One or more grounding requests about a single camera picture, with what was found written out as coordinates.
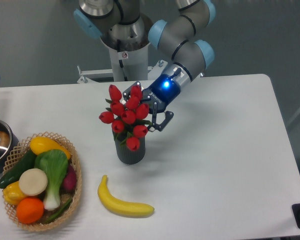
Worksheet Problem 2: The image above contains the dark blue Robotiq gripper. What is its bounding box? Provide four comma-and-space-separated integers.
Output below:
121, 74, 181, 132

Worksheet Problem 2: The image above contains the red tulip bouquet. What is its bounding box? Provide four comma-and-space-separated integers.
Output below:
98, 84, 151, 152

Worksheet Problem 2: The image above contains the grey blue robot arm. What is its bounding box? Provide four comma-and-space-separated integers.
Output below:
73, 0, 216, 131

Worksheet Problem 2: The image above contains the dark grey ribbed vase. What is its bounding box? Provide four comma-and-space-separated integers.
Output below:
114, 137, 146, 165

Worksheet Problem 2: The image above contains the yellow banana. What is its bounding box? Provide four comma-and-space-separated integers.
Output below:
97, 175, 155, 218

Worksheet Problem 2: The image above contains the green bok choy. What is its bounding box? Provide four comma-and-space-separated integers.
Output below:
34, 149, 68, 211

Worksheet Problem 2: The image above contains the purple sweet potato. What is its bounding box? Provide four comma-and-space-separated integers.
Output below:
62, 165, 77, 192

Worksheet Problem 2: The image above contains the yellow squash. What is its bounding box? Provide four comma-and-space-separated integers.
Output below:
29, 136, 71, 160

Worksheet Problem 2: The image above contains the green bean pod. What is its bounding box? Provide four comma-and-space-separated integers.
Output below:
43, 198, 73, 224

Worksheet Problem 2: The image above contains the green cucumber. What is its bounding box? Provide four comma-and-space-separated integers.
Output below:
0, 149, 37, 189

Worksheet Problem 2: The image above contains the beige round slice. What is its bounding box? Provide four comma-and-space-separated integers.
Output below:
18, 168, 48, 196

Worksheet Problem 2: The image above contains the orange fruit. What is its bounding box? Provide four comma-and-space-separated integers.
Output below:
16, 197, 44, 224

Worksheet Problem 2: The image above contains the yellow bell pepper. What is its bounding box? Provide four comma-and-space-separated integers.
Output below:
2, 181, 28, 205

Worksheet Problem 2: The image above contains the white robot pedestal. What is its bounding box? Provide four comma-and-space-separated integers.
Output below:
76, 13, 206, 84

